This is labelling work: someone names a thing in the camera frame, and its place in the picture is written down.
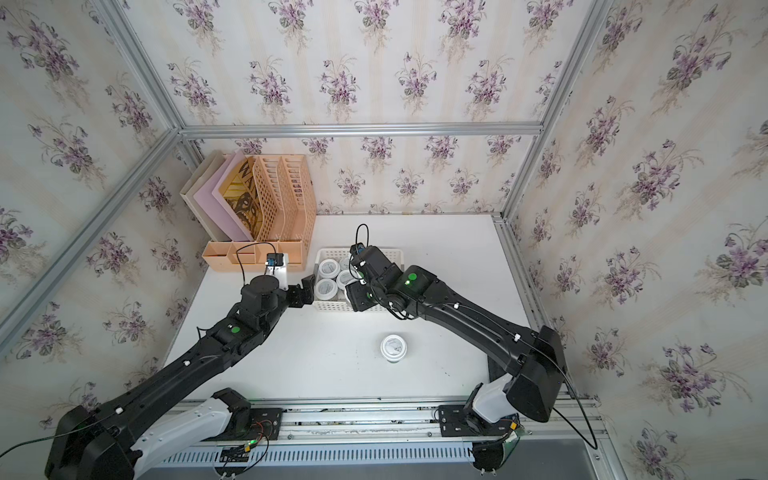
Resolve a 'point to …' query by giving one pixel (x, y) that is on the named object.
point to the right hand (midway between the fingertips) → (361, 290)
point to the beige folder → (187, 195)
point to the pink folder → (208, 196)
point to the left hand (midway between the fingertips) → (304, 277)
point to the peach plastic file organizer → (288, 212)
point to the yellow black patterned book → (240, 191)
